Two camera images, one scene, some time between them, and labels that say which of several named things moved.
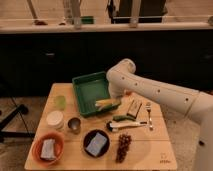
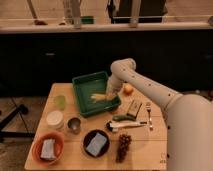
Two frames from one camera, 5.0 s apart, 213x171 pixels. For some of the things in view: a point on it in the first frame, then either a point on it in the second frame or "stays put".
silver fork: (148, 107) stays put
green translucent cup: (60, 102) stays put
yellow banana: (101, 103) → (99, 97)
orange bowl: (38, 144) stays put
